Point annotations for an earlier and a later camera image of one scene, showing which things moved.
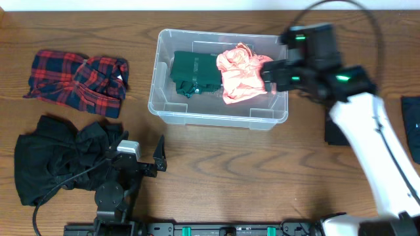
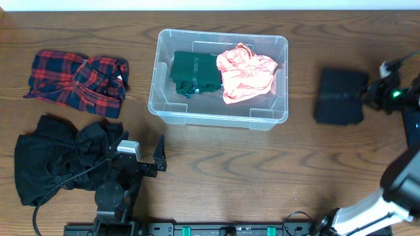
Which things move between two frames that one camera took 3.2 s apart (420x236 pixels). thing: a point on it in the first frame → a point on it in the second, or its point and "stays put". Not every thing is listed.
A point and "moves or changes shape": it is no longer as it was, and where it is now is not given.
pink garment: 241,71 stays put
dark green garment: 195,73 stays put
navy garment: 411,108 stays put
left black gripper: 141,165 stays put
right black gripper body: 308,76 → 391,97
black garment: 334,135 moves or changes shape
